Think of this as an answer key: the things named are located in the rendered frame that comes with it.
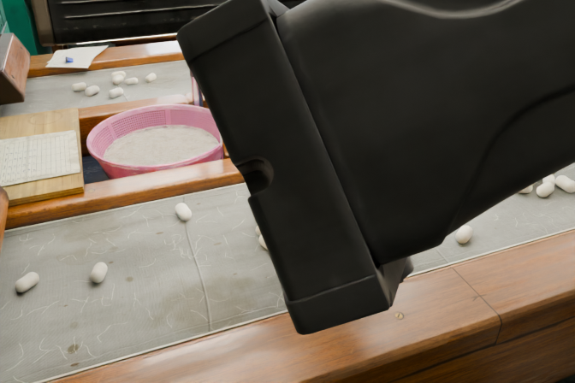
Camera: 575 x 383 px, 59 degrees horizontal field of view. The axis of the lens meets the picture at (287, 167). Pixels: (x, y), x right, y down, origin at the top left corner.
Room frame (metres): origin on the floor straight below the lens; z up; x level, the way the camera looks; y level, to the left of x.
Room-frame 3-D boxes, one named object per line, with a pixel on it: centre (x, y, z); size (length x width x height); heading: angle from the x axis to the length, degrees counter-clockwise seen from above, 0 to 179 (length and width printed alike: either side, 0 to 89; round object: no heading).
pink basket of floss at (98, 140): (0.88, 0.24, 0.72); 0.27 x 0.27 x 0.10
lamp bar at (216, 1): (0.68, -0.02, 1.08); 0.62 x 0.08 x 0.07; 111
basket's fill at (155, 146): (0.88, 0.24, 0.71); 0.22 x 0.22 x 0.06
